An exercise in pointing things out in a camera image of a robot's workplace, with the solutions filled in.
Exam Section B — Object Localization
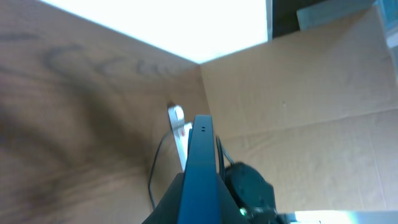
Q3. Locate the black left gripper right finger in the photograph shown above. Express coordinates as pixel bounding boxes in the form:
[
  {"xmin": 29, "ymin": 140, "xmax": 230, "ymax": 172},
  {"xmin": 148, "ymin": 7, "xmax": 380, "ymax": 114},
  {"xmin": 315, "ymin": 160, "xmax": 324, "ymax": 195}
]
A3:
[{"xmin": 216, "ymin": 174, "xmax": 249, "ymax": 224}]

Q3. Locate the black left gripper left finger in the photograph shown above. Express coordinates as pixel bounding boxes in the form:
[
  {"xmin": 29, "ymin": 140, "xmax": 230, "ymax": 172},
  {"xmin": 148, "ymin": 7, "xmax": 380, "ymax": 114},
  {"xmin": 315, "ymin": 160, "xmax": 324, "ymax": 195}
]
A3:
[{"xmin": 142, "ymin": 173, "xmax": 183, "ymax": 224}]

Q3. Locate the blue smartphone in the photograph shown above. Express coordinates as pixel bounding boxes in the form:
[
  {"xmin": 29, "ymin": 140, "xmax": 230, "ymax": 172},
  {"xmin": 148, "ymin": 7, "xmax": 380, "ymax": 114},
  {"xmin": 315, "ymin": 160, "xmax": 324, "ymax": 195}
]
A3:
[{"xmin": 177, "ymin": 115, "xmax": 221, "ymax": 224}]

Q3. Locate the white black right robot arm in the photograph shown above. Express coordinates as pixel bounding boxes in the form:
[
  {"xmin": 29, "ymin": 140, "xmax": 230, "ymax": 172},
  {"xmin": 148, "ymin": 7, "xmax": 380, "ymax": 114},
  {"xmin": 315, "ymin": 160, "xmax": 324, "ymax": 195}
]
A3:
[{"xmin": 216, "ymin": 136, "xmax": 282, "ymax": 224}]

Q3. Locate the white power strip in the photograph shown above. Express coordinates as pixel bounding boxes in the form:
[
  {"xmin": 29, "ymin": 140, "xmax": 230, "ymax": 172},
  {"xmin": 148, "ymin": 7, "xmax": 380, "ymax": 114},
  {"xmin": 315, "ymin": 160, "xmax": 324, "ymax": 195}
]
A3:
[{"xmin": 172, "ymin": 122, "xmax": 192, "ymax": 171}]

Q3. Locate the black USB charging cable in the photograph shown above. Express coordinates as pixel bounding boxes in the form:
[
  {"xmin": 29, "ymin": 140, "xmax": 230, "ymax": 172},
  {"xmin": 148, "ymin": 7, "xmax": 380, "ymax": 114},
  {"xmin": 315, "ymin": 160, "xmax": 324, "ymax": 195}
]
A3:
[{"xmin": 147, "ymin": 129, "xmax": 175, "ymax": 211}]

